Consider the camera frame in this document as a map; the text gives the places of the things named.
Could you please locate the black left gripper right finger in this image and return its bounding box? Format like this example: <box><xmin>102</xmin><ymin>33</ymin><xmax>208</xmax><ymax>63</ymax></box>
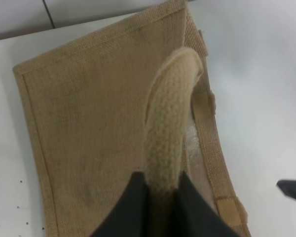
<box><xmin>167</xmin><ymin>173</ymin><xmax>238</xmax><ymax>237</ymax></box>

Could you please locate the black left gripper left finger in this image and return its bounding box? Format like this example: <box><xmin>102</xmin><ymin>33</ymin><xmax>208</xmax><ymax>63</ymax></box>
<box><xmin>92</xmin><ymin>172</ymin><xmax>148</xmax><ymax>237</ymax></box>

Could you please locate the brown linen tote bag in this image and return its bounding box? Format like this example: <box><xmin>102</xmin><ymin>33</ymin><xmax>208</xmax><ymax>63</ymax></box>
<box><xmin>12</xmin><ymin>0</ymin><xmax>252</xmax><ymax>237</ymax></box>

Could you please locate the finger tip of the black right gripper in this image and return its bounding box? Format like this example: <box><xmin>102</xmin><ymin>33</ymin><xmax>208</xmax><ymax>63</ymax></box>
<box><xmin>276</xmin><ymin>180</ymin><xmax>296</xmax><ymax>200</ymax></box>

